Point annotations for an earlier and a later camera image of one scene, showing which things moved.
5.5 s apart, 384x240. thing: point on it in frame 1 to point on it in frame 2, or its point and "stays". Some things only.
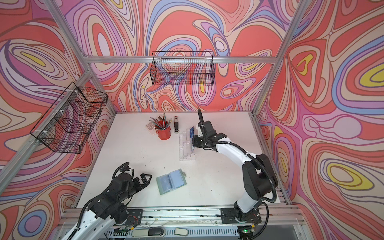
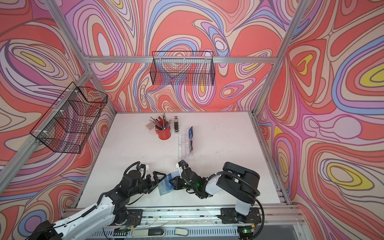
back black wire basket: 183,68 stays
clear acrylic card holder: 186,144 stays
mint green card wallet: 171,181 stays
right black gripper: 196,144 to 177,186
